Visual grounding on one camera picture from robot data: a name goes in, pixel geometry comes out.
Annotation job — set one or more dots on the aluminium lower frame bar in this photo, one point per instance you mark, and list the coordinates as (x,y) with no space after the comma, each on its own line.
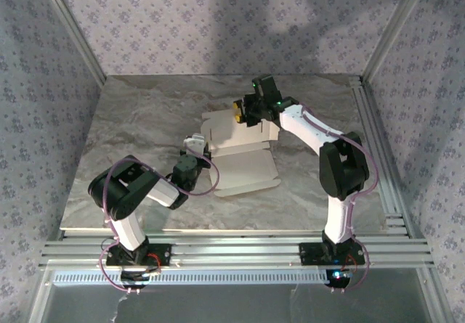
(434,294)
(40,301)

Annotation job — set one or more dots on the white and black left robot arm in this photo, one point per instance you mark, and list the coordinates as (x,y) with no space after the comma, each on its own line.
(127,228)

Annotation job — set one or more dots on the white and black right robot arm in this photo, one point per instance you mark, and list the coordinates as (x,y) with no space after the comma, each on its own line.
(339,221)

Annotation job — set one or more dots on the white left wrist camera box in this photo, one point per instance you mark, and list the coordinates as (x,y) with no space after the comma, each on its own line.
(194,142)

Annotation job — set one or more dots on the aluminium corner post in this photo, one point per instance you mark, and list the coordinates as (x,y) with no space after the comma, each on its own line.
(74,29)
(395,29)

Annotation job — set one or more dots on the aluminium side rail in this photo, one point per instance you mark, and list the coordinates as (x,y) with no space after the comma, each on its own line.
(370,119)

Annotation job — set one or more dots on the aluminium mounting rail beam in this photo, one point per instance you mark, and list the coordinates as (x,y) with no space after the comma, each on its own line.
(236,250)

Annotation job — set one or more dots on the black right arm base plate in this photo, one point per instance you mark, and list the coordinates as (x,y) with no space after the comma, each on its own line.
(309,254)

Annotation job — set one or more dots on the white and yellow paper box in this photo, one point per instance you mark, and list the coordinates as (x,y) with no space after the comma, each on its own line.
(247,167)

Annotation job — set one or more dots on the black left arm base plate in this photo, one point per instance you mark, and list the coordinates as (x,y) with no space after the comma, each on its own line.
(163,254)

